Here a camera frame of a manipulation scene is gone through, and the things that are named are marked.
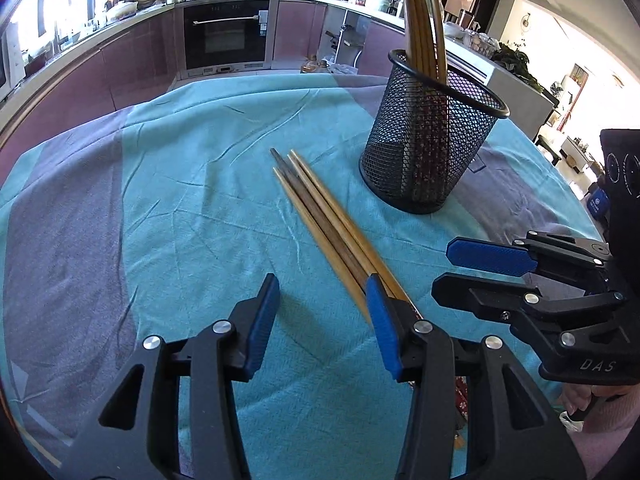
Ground person's right hand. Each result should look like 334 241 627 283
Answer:
557 384 593 431

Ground person's right forearm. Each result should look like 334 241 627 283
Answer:
585 385 640 435

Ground black integrated stove with oven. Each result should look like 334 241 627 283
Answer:
182 0 278 71

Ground dark wooden chopstick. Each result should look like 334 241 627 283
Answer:
269 147 466 426

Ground bundle of bamboo chopsticks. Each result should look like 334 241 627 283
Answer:
400 0 453 196

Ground clear egg container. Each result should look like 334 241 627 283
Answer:
462 30 498 53

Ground white casserole dish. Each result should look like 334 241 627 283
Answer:
106 0 138 21

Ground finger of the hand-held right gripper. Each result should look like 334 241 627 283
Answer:
446 231 613 281
431 273 628 361

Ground teal and grey tablecloth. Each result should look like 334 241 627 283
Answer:
0 72 606 480

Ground kitchen window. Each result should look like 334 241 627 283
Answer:
10 0 96 46

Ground light wooden chopstick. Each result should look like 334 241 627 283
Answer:
272 167 373 323
289 149 468 453

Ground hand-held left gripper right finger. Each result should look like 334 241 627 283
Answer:
365 273 588 480

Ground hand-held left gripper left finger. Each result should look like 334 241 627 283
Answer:
65 273 282 480

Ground black mesh utensil holder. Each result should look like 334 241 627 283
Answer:
359 49 511 215

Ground leafy green vegetables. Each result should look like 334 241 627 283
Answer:
492 42 543 93

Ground purple base cabinets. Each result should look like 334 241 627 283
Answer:
0 7 181 171
276 0 406 78

